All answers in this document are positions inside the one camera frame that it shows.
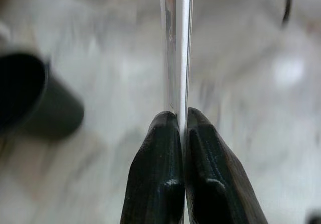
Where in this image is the black cable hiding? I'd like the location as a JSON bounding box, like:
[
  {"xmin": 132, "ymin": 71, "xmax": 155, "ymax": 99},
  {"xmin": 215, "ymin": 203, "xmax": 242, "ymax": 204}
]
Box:
[{"xmin": 281, "ymin": 0, "xmax": 294, "ymax": 28}]

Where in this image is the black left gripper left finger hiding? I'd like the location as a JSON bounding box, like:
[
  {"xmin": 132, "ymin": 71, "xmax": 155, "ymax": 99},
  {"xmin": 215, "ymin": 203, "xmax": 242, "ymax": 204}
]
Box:
[{"xmin": 120, "ymin": 111, "xmax": 186, "ymax": 224}]

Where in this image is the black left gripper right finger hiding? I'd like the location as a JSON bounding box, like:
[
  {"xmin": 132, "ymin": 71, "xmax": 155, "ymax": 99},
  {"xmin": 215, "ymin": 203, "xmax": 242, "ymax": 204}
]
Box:
[{"xmin": 184, "ymin": 107, "xmax": 269, "ymax": 224}]

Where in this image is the black rubbish bin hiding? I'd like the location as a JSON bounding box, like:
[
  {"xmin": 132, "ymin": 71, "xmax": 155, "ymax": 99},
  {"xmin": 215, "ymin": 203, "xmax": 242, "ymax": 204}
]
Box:
[{"xmin": 0, "ymin": 51, "xmax": 85, "ymax": 142}]

